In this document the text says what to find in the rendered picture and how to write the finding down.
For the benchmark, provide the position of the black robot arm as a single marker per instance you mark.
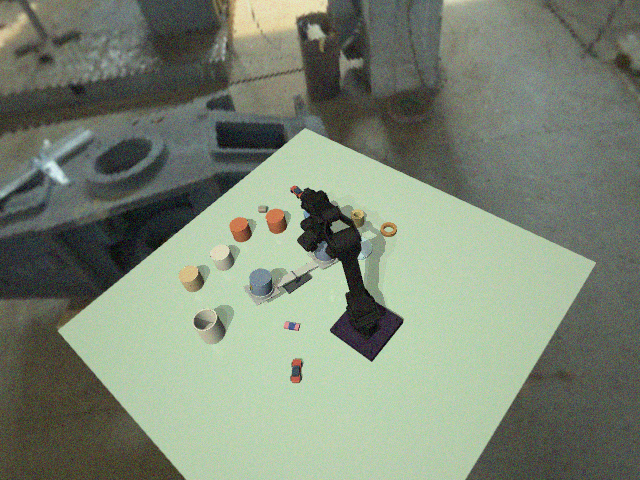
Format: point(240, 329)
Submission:
point(362, 309)

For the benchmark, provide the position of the brown cylinder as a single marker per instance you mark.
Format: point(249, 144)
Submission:
point(240, 229)
point(276, 221)
point(191, 278)

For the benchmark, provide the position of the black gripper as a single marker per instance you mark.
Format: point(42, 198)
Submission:
point(307, 222)

